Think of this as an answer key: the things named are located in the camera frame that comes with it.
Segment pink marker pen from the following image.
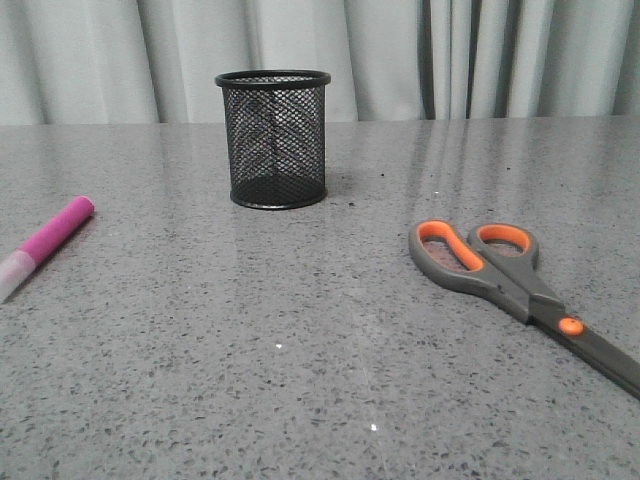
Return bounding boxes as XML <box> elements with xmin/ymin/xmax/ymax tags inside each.
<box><xmin>1</xmin><ymin>196</ymin><xmax>95</xmax><ymax>303</ymax></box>

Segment black mesh pen holder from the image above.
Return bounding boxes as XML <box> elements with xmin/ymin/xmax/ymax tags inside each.
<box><xmin>215</xmin><ymin>70</ymin><xmax>331</xmax><ymax>210</ymax></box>

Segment grey orange scissors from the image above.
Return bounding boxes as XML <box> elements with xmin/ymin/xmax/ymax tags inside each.
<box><xmin>408</xmin><ymin>220</ymin><xmax>639</xmax><ymax>397</ymax></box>

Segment grey curtain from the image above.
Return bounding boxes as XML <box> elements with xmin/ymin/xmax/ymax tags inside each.
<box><xmin>1</xmin><ymin>1</ymin><xmax>639</xmax><ymax>125</ymax></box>

